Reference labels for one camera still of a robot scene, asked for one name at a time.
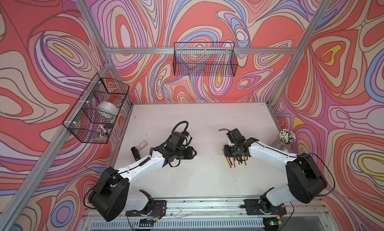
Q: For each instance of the left black wire basket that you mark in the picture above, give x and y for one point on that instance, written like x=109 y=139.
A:
x=84 y=122

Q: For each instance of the black wire basket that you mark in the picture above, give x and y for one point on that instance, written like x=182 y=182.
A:
x=216 y=59
x=84 y=122

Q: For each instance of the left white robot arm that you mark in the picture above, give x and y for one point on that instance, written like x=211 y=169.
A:
x=110 y=196

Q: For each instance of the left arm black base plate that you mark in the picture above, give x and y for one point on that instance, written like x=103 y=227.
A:
x=154 y=209

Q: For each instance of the back black wire basket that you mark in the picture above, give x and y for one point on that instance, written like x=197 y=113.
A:
x=216 y=59

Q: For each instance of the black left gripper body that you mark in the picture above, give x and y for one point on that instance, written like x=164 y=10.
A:
x=175 y=154

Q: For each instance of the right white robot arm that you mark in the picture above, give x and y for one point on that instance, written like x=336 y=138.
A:
x=305 y=179

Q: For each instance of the aluminium frame corner post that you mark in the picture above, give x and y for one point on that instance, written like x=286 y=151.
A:
x=109 y=67

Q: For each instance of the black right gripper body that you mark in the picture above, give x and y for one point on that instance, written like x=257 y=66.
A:
x=231 y=151

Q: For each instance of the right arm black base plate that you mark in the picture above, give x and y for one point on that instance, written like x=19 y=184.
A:
x=257 y=207

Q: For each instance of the silver tape roll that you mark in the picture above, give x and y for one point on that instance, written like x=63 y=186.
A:
x=107 y=110

